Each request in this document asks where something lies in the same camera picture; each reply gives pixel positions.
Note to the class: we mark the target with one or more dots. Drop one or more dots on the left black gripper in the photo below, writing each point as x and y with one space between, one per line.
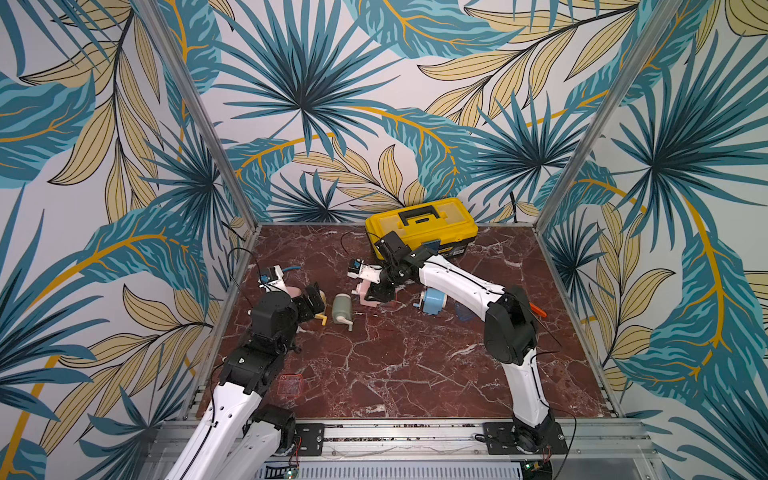
307 312

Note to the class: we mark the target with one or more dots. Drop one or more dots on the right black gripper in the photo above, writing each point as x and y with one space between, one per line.
383 285

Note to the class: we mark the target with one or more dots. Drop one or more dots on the yellow pencil sharpener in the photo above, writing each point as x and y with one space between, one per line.
322 315

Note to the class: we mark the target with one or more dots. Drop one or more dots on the pink pencil sharpener front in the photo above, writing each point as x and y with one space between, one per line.
294 291

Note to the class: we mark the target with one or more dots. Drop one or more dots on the pink pencil sharpener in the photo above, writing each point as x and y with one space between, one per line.
361 290
294 291

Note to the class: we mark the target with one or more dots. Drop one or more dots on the green pencil sharpener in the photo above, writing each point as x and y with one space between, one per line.
342 311

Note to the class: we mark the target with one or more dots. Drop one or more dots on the pink pencil sharpener back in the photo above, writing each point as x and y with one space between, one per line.
361 290

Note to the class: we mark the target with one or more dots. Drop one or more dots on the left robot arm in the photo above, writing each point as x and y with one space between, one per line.
237 433

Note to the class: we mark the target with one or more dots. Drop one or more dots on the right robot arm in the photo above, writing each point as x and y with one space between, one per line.
510 332

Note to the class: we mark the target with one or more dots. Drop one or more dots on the blue pencil sharpener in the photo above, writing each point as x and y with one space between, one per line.
431 301

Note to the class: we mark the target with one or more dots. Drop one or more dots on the blue transparent tray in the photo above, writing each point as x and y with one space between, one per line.
463 313

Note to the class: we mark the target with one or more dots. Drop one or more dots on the pink transparent tray left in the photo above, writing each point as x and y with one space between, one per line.
290 385

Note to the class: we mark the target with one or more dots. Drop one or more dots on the yellow black toolbox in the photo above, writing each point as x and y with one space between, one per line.
445 225

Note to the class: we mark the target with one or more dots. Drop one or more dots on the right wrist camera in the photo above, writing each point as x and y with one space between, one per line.
358 269

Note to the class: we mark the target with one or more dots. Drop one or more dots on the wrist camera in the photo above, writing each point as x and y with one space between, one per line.
272 279
358 269

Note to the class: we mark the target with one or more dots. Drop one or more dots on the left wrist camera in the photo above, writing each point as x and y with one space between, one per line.
272 279

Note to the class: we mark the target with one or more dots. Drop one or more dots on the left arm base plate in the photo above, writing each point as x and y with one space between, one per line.
304 440

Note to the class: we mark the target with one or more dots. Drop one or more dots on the orange handled pliers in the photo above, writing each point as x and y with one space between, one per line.
538 311

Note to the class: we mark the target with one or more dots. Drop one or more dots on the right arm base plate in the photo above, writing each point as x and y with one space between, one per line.
508 438

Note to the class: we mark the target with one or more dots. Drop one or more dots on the aluminium front rail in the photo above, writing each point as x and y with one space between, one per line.
599 448

